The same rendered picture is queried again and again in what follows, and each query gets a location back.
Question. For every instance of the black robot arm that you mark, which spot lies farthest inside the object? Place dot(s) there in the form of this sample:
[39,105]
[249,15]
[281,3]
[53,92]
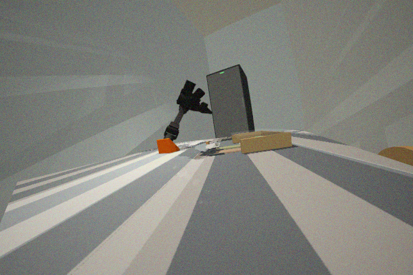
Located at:
[171,130]

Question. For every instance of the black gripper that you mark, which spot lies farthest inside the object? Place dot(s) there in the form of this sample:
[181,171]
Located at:
[194,105]

